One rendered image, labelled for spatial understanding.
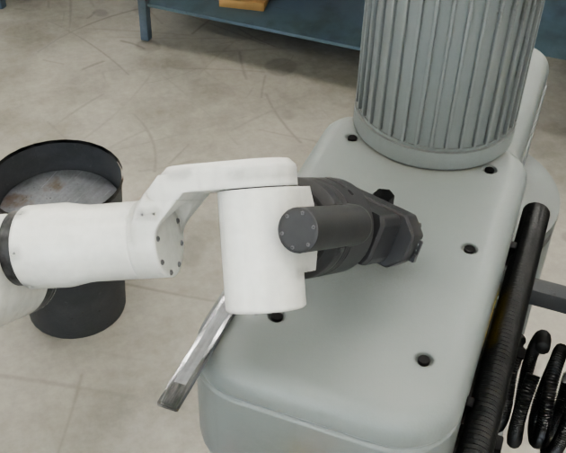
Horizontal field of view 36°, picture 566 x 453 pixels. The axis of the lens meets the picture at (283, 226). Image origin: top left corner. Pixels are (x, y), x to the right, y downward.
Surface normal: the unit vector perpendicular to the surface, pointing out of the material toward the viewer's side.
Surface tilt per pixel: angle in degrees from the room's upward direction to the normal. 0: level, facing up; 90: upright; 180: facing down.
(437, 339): 0
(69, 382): 0
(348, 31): 0
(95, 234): 41
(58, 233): 34
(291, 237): 60
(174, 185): 54
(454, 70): 90
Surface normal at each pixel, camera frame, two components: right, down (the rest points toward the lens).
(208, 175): -0.25, 0.03
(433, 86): -0.31, 0.60
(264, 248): 0.11, 0.00
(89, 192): 0.03, -0.77
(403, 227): -0.51, 0.04
